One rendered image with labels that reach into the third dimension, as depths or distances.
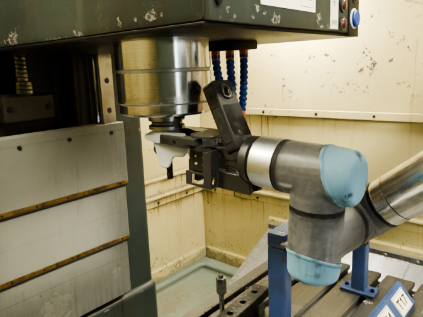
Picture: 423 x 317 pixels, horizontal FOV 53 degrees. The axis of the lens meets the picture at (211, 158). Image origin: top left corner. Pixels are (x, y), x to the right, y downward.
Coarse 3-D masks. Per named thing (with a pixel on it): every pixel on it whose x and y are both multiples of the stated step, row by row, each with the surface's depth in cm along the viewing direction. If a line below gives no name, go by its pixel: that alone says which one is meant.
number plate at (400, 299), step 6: (396, 294) 112; (402, 294) 114; (390, 300) 110; (396, 300) 110; (402, 300) 112; (408, 300) 114; (396, 306) 109; (402, 306) 110; (408, 306) 112; (402, 312) 109
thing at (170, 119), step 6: (150, 120) 72; (156, 120) 71; (162, 120) 71; (168, 120) 71; (174, 120) 72; (180, 120) 73; (150, 126) 73; (156, 126) 72; (162, 126) 71; (168, 126) 71; (174, 126) 73; (180, 126) 73
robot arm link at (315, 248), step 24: (312, 216) 55; (336, 216) 55; (360, 216) 62; (288, 240) 59; (312, 240) 56; (336, 240) 57; (360, 240) 61; (288, 264) 60; (312, 264) 57; (336, 264) 57
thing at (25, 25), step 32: (0, 0) 79; (32, 0) 72; (64, 0) 66; (96, 0) 61; (128, 0) 57; (160, 0) 53; (192, 0) 50; (224, 0) 51; (256, 0) 56; (320, 0) 69; (0, 32) 81; (32, 32) 74; (64, 32) 67; (96, 32) 63; (128, 32) 58; (160, 32) 56; (192, 32) 58; (224, 32) 60; (256, 32) 62; (288, 32) 64; (320, 32) 72
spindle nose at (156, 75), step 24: (120, 48) 66; (144, 48) 64; (168, 48) 64; (192, 48) 66; (120, 72) 68; (144, 72) 65; (168, 72) 65; (192, 72) 66; (120, 96) 69; (144, 96) 66; (168, 96) 65; (192, 96) 67
